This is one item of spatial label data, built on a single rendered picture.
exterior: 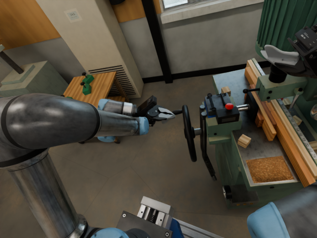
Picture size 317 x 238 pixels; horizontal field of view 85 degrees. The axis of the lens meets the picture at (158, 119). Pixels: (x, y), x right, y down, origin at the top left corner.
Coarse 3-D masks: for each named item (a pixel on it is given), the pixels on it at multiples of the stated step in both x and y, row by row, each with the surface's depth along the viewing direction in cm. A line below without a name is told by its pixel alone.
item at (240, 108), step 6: (246, 96) 73; (252, 96) 69; (246, 102) 74; (252, 102) 68; (240, 108) 71; (246, 108) 71; (252, 108) 68; (258, 108) 66; (252, 114) 69; (252, 120) 72
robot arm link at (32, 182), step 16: (16, 96) 34; (0, 112) 32; (0, 128) 31; (0, 144) 34; (16, 144) 33; (0, 160) 35; (16, 160) 36; (32, 160) 38; (48, 160) 43; (16, 176) 39; (32, 176) 39; (48, 176) 42; (32, 192) 40; (48, 192) 42; (64, 192) 47; (32, 208) 42; (48, 208) 43; (64, 208) 46; (48, 224) 44; (64, 224) 46; (80, 224) 51
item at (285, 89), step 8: (264, 80) 63; (288, 80) 60; (296, 80) 59; (304, 80) 59; (264, 88) 61; (272, 88) 61; (280, 88) 61; (288, 88) 61; (264, 96) 64; (272, 96) 64; (280, 96) 64; (288, 96) 64
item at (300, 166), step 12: (252, 72) 84; (252, 84) 82; (276, 120) 66; (276, 132) 67; (288, 144) 60; (288, 156) 61; (300, 156) 57; (300, 168) 55; (300, 180) 56; (312, 180) 52
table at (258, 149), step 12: (228, 72) 94; (240, 72) 92; (216, 84) 91; (228, 84) 89; (240, 84) 87; (240, 96) 82; (240, 132) 72; (252, 132) 70; (264, 132) 69; (252, 144) 67; (264, 144) 66; (276, 144) 65; (240, 156) 66; (252, 156) 65; (264, 156) 64; (240, 168) 68; (252, 180) 60; (288, 180) 57
